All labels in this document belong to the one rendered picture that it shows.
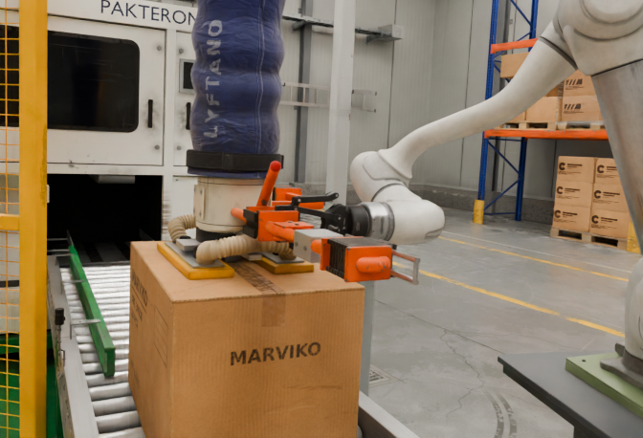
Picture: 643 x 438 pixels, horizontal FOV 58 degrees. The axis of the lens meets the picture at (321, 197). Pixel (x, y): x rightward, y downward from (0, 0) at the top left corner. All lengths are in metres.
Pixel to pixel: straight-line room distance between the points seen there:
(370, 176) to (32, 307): 0.98
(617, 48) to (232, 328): 0.83
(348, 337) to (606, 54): 0.72
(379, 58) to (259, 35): 11.10
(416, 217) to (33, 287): 1.03
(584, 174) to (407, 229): 7.93
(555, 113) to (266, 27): 8.28
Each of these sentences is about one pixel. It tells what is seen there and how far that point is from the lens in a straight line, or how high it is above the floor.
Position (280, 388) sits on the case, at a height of 0.75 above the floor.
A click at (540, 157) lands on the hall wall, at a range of 11.19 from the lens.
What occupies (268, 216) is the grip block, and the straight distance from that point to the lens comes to 1.13.
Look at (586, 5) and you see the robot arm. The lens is 1.04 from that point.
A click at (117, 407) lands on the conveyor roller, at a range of 1.68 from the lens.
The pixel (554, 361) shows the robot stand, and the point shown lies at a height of 0.75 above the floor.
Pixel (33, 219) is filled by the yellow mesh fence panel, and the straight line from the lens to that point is 1.71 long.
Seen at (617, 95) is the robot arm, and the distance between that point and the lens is 1.10.
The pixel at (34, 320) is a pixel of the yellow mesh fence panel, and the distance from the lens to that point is 1.76.
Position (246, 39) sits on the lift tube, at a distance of 1.31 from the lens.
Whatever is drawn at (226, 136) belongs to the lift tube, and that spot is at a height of 1.25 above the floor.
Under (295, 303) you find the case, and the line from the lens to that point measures 1.17.
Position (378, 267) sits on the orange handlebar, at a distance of 0.82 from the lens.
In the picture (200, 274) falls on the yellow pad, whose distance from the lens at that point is 1.23.
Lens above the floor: 1.25
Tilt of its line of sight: 5 degrees down
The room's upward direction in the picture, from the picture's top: 3 degrees clockwise
